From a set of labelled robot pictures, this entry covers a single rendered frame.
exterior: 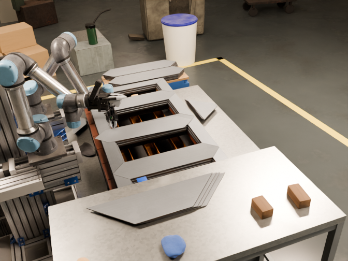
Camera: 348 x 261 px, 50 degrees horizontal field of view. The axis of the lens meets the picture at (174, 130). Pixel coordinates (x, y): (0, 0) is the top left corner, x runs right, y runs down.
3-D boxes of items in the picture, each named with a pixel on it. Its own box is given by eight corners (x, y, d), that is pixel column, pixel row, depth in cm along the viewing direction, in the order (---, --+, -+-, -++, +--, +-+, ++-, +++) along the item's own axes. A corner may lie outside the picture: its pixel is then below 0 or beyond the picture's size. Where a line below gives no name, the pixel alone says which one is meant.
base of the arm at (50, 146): (34, 158, 222) (30, 144, 216) (31, 145, 233) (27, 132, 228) (59, 151, 226) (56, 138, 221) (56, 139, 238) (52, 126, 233)
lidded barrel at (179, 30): (187, 52, 636) (186, 11, 598) (204, 62, 593) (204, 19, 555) (158, 59, 616) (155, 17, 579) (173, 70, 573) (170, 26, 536)
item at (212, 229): (273, 151, 221) (274, 146, 218) (344, 221, 173) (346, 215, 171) (49, 212, 187) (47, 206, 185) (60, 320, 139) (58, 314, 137)
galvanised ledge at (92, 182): (83, 110, 348) (82, 107, 346) (111, 200, 244) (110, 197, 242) (61, 115, 343) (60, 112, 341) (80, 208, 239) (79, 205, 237)
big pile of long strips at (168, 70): (175, 62, 397) (174, 57, 394) (188, 76, 365) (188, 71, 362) (101, 76, 376) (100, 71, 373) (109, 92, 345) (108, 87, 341)
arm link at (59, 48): (54, 41, 228) (95, 106, 249) (62, 35, 237) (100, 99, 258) (40, 47, 232) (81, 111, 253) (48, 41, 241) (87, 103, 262)
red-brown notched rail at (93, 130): (85, 100, 339) (84, 95, 336) (127, 225, 210) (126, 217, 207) (81, 101, 338) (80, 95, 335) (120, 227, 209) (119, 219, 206)
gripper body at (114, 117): (109, 123, 269) (106, 109, 263) (106, 117, 276) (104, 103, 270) (119, 121, 271) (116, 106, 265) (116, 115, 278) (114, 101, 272)
